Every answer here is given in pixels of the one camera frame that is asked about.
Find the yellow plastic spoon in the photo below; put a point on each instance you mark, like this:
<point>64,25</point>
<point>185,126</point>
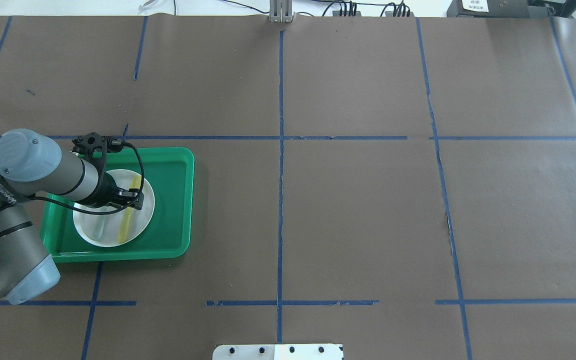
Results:
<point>124,228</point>

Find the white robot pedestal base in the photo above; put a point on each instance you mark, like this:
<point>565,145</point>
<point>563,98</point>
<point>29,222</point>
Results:
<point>295,351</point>

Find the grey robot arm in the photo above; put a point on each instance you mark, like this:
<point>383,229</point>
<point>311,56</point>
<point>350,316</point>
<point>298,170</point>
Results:
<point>31,163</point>

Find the white round plate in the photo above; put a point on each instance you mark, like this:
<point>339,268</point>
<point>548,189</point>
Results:
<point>140,220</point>

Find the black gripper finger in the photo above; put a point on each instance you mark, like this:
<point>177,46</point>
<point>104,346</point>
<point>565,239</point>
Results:
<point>131,198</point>

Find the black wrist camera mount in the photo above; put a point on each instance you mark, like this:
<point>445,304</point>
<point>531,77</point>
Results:
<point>94,148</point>

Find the grey aluminium frame post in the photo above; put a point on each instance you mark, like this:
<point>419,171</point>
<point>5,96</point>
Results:
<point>281,11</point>

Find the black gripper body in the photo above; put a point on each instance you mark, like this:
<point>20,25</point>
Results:
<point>106,193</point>

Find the black box with label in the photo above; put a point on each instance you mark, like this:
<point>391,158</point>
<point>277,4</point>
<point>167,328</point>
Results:
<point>517,9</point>

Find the black cable connector block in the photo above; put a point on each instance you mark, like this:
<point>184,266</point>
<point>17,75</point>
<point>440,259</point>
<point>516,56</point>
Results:
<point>396,10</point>
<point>346,10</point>

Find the green plastic tray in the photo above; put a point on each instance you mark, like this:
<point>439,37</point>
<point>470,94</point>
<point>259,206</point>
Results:
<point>170,172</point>

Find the pale green plastic fork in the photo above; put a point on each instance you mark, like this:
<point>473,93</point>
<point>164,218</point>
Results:
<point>98,227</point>

